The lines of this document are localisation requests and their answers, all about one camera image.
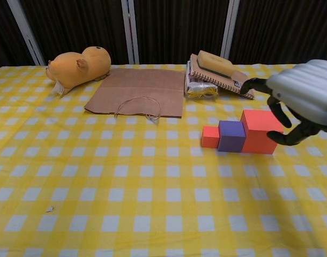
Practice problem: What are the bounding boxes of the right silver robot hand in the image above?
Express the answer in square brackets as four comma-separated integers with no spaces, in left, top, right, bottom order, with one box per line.
[240,59,327,171]

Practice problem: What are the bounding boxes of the purple cube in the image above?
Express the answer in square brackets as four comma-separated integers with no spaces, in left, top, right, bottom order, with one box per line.
[217,120,247,153]

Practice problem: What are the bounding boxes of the small red foam cube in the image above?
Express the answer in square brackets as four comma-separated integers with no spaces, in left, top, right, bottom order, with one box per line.
[200,125,220,149]

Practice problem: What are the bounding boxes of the large red foam cube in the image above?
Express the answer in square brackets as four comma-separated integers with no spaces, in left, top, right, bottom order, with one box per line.
[240,109,284,155]

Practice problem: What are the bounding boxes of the brown spiral notebook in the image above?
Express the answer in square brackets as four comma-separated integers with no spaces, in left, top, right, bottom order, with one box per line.
[189,53,255,100]

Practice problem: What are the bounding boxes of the yellow sponge block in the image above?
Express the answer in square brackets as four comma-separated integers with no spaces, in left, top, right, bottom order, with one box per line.
[197,50,235,79]

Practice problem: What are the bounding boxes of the flat brown paper bag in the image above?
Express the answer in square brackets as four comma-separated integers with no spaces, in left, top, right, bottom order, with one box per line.
[84,67,186,125]

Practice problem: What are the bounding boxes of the yellow checked tablecloth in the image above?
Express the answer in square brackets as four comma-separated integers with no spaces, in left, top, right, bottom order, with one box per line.
[0,63,327,257]

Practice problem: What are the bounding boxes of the orange plush animal toy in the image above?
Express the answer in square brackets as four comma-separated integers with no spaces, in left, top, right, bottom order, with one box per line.
[44,46,112,97]

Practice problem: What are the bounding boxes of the white partition post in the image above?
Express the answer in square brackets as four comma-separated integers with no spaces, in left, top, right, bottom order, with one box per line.
[6,0,46,66]
[220,0,240,60]
[121,0,140,64]

